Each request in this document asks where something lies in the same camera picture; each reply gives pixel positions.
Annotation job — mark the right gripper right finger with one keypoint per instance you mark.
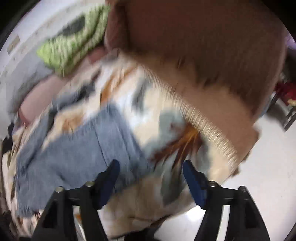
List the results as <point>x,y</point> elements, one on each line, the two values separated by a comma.
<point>245,221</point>

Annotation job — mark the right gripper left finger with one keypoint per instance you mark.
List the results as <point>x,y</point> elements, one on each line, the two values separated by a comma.
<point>57,220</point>

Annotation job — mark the blue denim pants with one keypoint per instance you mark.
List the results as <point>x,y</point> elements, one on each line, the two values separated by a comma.
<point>75,158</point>

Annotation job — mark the leaf pattern blanket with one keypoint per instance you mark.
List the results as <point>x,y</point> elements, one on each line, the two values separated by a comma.
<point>172,120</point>

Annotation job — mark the pink bolster pillow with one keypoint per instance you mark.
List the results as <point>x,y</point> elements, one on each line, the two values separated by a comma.
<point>48,88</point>

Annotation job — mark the green patterned cloth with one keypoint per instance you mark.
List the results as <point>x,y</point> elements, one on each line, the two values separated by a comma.
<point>64,51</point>

